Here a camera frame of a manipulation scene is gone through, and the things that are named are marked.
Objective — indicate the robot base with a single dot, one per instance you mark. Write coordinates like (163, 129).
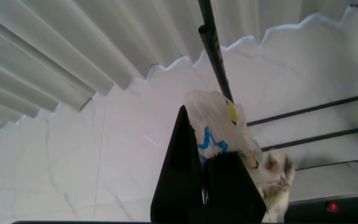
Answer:
(322, 183)

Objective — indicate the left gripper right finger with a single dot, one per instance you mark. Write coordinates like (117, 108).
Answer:
(228, 186)

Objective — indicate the black clothes rack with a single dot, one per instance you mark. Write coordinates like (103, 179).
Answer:
(213, 46)

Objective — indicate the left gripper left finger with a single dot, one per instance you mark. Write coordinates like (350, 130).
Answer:
(179, 174)

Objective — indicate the cream printed garment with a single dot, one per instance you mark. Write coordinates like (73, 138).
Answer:
(216, 124)

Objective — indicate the white curtain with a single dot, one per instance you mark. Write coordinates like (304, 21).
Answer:
(73, 46)

